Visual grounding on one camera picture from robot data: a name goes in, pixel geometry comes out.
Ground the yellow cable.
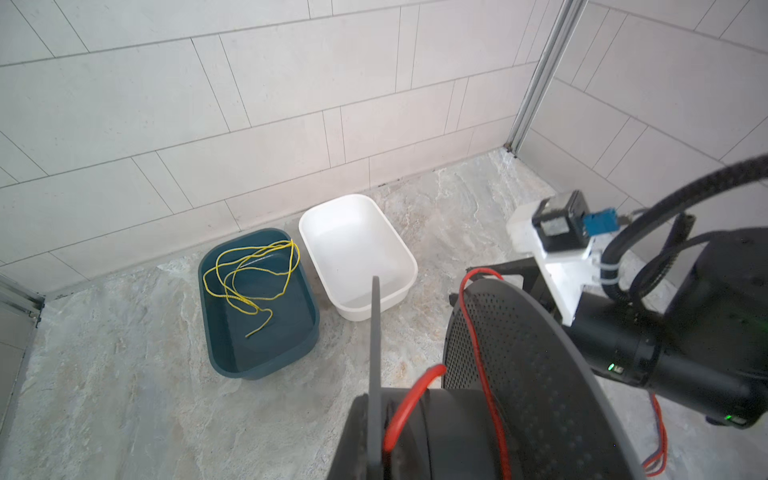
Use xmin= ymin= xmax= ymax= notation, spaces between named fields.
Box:
xmin=202 ymin=239 xmax=301 ymax=339

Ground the red cable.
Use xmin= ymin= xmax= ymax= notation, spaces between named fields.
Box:
xmin=382 ymin=267 xmax=669 ymax=480

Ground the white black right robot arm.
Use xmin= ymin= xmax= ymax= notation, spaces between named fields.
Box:
xmin=469 ymin=154 xmax=767 ymax=429

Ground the grey perforated cable spool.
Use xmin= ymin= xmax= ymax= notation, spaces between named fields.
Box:
xmin=367 ymin=269 xmax=644 ymax=479

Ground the aluminium corner wall profile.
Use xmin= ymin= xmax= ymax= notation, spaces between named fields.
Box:
xmin=504 ymin=0 xmax=588 ymax=156
xmin=1 ymin=275 xmax=45 ymax=327

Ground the aluminium corner wall profile left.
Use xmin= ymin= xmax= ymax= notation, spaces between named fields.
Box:
xmin=1 ymin=275 xmax=45 ymax=327

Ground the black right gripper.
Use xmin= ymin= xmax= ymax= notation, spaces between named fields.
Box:
xmin=464 ymin=256 xmax=667 ymax=385

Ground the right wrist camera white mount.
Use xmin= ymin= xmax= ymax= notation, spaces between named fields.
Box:
xmin=507 ymin=190 xmax=622 ymax=326

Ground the white plastic tray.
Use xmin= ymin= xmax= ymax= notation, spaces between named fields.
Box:
xmin=299 ymin=194 xmax=418 ymax=322

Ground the dark teal plastic tray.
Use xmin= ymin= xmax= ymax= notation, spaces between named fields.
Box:
xmin=198 ymin=228 xmax=319 ymax=380

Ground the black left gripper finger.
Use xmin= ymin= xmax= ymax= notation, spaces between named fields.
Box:
xmin=327 ymin=394 xmax=384 ymax=479

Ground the aluminium corner wall profile right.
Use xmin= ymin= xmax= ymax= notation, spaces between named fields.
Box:
xmin=504 ymin=0 xmax=588 ymax=156

